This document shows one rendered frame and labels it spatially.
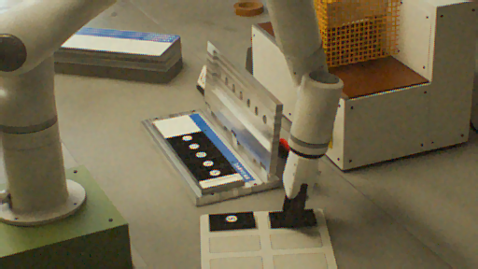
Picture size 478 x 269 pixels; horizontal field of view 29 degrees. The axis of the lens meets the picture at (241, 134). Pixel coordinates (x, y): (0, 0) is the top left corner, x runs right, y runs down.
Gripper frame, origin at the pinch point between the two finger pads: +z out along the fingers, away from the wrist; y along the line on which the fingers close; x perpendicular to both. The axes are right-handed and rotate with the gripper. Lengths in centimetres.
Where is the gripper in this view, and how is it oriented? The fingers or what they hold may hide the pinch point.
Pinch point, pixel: (292, 210)
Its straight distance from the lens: 199.0
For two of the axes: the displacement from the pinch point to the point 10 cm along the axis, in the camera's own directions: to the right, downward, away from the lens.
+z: -1.8, 8.8, 4.3
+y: 0.8, 4.5, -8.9
